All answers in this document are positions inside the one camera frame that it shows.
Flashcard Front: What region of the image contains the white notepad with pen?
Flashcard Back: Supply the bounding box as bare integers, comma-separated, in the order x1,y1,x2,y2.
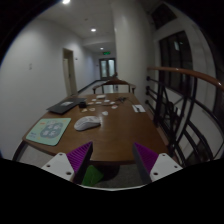
132,105,146,113

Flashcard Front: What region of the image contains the green exit sign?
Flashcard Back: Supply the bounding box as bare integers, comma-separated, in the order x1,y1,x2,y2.
103,51,111,55

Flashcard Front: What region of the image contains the double glass door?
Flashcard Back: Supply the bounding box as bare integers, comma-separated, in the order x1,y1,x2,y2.
99,58,116,80

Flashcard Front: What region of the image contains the side doorway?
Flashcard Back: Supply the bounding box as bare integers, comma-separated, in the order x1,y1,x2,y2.
63,49,77,96

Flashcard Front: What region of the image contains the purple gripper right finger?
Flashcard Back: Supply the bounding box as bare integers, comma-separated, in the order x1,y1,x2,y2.
132,142,184,185

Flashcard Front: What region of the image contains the green floor object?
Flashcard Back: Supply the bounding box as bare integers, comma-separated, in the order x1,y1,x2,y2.
82,165,104,187

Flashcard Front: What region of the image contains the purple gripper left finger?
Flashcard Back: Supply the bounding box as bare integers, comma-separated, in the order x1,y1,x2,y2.
41,140,94,185

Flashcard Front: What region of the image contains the light green mouse pad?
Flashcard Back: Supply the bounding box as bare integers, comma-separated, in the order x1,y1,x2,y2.
26,118,71,146

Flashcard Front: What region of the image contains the black cable bundle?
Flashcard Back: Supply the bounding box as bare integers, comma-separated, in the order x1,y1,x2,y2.
115,96,128,104

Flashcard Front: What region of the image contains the white paper card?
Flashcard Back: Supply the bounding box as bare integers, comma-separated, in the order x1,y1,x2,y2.
96,95,106,99

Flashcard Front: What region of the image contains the small black box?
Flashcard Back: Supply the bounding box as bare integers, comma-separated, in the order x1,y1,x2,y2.
79,102,87,108

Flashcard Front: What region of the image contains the dark window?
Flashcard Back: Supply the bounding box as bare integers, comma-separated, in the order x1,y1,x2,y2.
159,31,193,93

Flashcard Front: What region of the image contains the wooden stair handrail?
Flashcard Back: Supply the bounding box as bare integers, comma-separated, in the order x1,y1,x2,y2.
148,66,224,92

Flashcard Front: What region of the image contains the white computer mouse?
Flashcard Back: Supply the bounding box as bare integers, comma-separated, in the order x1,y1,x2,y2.
74,116,100,131

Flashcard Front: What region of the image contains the dark closed laptop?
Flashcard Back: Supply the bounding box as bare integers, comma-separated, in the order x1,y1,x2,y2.
48,98,86,114

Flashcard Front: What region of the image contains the small white item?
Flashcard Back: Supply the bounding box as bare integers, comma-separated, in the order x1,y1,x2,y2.
102,111,109,116

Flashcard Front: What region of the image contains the black metal railing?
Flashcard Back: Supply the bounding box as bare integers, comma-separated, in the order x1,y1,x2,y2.
145,68,224,167

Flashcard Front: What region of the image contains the wooden chair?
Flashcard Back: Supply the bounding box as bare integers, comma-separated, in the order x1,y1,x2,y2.
92,77,136,93

